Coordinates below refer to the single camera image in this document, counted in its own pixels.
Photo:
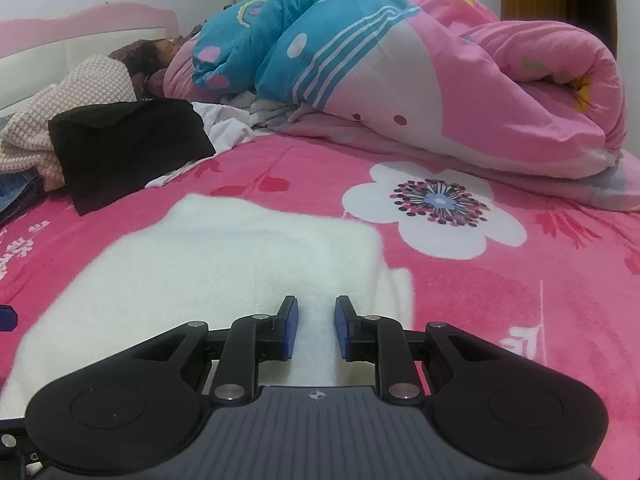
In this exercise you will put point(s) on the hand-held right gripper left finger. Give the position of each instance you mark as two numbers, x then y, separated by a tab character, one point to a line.
291	327

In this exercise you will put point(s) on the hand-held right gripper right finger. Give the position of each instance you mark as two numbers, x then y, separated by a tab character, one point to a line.
342	330

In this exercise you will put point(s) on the white sweater with deer embroidery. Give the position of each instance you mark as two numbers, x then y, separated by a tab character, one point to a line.
210	280

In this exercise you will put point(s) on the blue jeans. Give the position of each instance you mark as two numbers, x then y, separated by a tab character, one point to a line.
17	195

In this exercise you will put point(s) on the pink floral bed blanket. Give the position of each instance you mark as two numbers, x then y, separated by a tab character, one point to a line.
500	260

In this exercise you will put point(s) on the white shirt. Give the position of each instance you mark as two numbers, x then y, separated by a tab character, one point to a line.
225	127

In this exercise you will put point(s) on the black garment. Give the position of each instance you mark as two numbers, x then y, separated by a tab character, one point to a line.
135	145

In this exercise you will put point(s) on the grey crumpled cloth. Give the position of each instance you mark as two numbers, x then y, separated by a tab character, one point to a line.
270	110

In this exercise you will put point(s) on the pink white checked garment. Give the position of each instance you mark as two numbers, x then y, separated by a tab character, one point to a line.
65	105

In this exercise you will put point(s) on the blue pink cartoon quilt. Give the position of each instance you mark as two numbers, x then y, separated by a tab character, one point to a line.
425	70

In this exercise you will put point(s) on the pink white headboard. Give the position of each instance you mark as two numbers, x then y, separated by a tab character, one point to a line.
75	35

